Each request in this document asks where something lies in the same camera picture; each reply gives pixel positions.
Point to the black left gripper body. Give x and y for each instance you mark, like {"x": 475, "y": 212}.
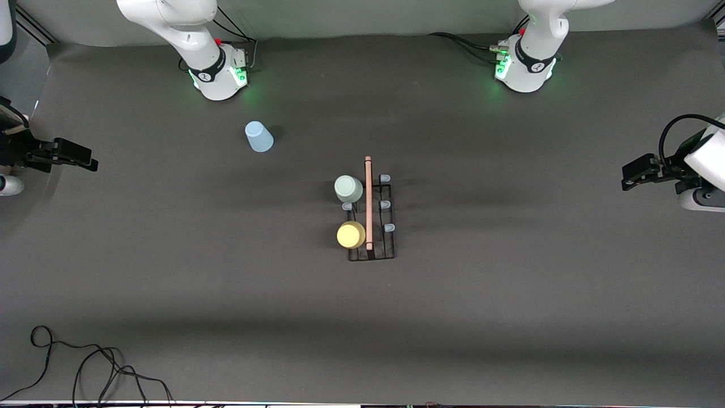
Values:
{"x": 675, "y": 168}

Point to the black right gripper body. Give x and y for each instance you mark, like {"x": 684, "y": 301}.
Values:
{"x": 21, "y": 151}

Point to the pale green plastic cup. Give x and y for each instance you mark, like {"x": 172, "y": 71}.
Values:
{"x": 348, "y": 188}

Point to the yellow plastic cup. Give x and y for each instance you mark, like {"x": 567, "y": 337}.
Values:
{"x": 351, "y": 234}

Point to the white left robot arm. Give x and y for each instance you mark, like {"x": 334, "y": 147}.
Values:
{"x": 538, "y": 56}

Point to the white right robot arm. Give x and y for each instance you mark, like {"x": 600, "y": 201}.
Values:
{"x": 195, "y": 34}

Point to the light blue plastic cup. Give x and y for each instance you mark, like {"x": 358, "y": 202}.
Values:
{"x": 259, "y": 137}

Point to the dark grey table mat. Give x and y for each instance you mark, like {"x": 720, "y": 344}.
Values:
{"x": 453, "y": 113}

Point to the black metal frame rail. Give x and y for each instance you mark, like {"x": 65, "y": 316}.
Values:
{"x": 718, "y": 21}
{"x": 39, "y": 28}

